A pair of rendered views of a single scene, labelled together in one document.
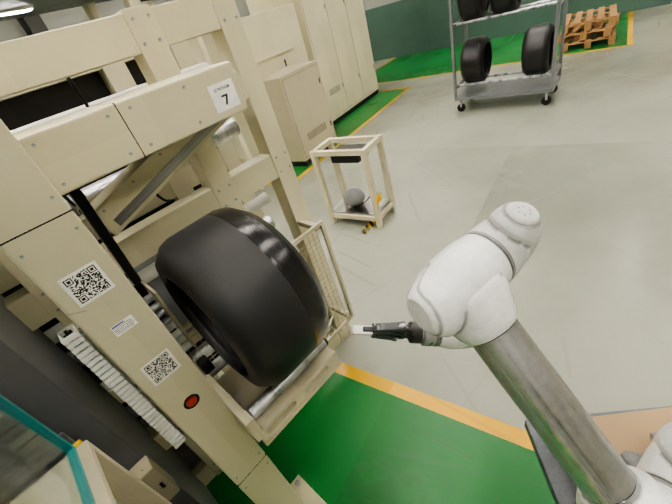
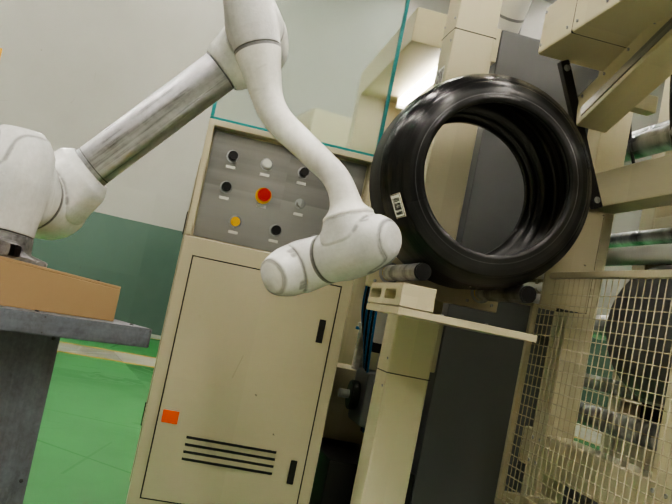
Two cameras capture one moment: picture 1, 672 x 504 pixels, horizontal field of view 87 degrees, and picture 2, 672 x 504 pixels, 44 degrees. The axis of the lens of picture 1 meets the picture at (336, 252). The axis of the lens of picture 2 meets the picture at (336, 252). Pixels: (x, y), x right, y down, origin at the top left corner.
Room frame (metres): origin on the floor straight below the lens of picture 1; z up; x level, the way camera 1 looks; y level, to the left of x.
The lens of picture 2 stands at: (1.63, -1.80, 0.76)
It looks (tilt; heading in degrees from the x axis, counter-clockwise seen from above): 4 degrees up; 117
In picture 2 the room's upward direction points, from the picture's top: 12 degrees clockwise
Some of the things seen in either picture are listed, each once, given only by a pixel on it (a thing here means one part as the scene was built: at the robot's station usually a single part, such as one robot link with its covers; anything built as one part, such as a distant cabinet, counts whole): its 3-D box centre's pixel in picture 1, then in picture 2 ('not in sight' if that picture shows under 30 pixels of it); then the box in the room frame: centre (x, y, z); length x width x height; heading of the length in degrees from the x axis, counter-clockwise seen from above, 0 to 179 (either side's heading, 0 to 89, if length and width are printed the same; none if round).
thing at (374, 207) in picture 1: (354, 182); not in sight; (3.19, -0.39, 0.40); 0.60 x 0.35 x 0.80; 47
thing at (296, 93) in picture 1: (298, 115); not in sight; (5.65, -0.10, 0.62); 0.90 x 0.56 x 1.25; 137
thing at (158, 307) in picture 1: (146, 331); (557, 260); (1.06, 0.77, 1.05); 0.20 x 0.15 x 0.30; 127
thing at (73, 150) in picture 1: (140, 121); (630, 9); (1.20, 0.44, 1.71); 0.61 x 0.25 x 0.15; 127
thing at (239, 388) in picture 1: (274, 375); (446, 320); (0.89, 0.36, 0.80); 0.37 x 0.36 x 0.02; 37
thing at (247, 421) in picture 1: (223, 396); (434, 283); (0.78, 0.51, 0.90); 0.40 x 0.03 x 0.10; 37
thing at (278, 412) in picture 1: (294, 388); (399, 296); (0.78, 0.28, 0.83); 0.36 x 0.09 x 0.06; 127
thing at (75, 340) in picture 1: (132, 392); not in sight; (0.65, 0.61, 1.19); 0.05 x 0.04 x 0.48; 37
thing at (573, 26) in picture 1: (589, 28); not in sight; (6.93, -5.87, 0.22); 1.27 x 0.90 x 0.43; 137
